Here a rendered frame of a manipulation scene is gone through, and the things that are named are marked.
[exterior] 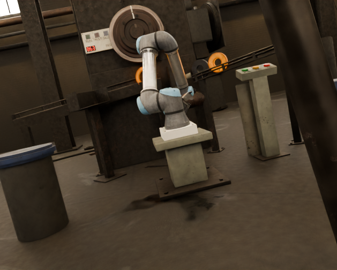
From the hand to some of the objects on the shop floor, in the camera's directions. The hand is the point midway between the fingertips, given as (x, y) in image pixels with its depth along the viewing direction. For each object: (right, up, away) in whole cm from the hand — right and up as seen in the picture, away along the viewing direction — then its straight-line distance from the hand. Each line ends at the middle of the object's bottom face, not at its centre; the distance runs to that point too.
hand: (185, 100), depth 185 cm
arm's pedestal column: (+2, -51, -2) cm, 51 cm away
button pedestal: (+59, -36, +18) cm, 72 cm away
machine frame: (-19, -39, +128) cm, 135 cm away
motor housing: (+19, -37, +75) cm, 86 cm away
